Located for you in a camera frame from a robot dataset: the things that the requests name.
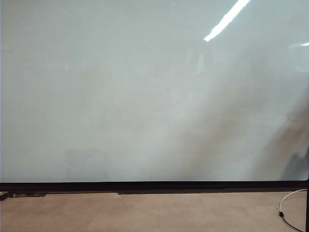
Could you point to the white glass whiteboard panel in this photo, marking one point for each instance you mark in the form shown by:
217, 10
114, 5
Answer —
120, 96

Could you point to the small black box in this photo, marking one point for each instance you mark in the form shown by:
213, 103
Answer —
3, 195

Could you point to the black whiteboard frame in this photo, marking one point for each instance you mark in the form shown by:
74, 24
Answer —
154, 186

